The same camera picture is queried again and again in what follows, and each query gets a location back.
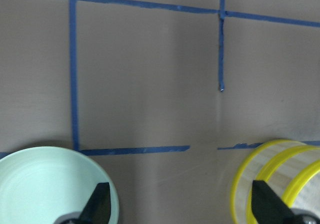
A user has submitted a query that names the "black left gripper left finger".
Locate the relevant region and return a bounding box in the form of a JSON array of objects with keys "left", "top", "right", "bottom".
[{"left": 78, "top": 182, "right": 111, "bottom": 224}]

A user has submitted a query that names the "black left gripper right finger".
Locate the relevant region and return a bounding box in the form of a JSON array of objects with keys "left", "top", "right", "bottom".
[{"left": 251, "top": 180, "right": 304, "bottom": 224}]

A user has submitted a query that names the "yellow rimmed bottom steamer tray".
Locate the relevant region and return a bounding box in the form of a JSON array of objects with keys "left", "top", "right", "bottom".
[{"left": 230, "top": 139, "right": 312, "bottom": 223}]

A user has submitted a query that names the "light green plate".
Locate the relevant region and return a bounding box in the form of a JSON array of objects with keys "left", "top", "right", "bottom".
[{"left": 0, "top": 146, "right": 120, "bottom": 223}]

